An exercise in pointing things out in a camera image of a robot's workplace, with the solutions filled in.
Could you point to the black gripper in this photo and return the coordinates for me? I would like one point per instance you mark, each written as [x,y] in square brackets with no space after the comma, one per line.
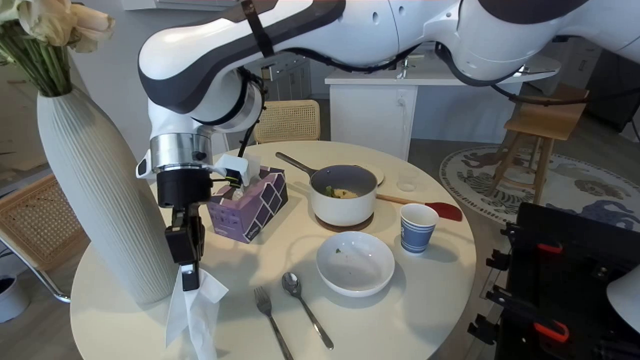
[182,189]

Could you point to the white pulled tissue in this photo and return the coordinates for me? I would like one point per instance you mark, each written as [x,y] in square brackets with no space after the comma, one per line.
[193,313]

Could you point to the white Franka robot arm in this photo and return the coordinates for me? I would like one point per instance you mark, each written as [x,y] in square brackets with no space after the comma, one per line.
[172,52]

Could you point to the purple patterned tissue box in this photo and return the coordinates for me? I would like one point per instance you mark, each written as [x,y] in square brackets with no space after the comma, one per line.
[257,212]

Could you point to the tall white ribbed vase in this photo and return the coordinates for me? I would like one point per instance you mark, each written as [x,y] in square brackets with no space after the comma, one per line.
[101,200]

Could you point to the metal fork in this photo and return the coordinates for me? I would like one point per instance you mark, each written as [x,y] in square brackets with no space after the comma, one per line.
[265,303]

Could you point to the metal spoon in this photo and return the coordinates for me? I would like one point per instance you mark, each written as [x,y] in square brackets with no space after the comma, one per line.
[291,282]

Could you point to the yellow wicker chair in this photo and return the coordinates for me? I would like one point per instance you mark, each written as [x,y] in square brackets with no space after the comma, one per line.
[291,123]

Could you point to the dark round trivet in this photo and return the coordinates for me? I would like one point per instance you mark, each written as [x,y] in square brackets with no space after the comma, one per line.
[346,229]

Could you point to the white ceramic bowl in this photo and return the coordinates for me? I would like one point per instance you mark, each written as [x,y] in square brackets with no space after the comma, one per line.
[353,266]

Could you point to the white floor pot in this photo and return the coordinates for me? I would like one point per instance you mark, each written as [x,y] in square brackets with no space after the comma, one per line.
[11,303]

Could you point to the blue and white cup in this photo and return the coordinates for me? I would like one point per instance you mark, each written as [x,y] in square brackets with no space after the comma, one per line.
[416,233]

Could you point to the cream calla lily bouquet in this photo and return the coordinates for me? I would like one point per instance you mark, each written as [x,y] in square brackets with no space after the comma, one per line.
[47,21]

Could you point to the red case latch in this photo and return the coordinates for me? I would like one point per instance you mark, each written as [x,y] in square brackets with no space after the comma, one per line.
[552,332]
[550,248]

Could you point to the wooden bar stool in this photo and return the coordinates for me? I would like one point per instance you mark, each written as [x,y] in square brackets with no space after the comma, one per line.
[543,123]

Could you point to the black equipment case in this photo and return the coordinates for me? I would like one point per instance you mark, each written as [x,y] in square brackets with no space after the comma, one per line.
[573,293]

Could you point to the round patterned rug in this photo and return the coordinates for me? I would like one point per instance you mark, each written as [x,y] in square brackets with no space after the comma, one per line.
[573,186]

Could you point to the white lamp shade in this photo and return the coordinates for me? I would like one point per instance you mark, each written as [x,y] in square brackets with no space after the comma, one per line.
[626,301]

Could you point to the dark tall cabinet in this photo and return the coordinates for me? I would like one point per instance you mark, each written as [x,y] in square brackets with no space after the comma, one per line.
[612,93]

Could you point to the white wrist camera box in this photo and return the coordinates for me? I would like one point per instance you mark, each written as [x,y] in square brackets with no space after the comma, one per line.
[235,171]

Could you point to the rattan chair with metal frame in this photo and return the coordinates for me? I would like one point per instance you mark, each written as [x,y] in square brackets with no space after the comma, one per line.
[33,226]

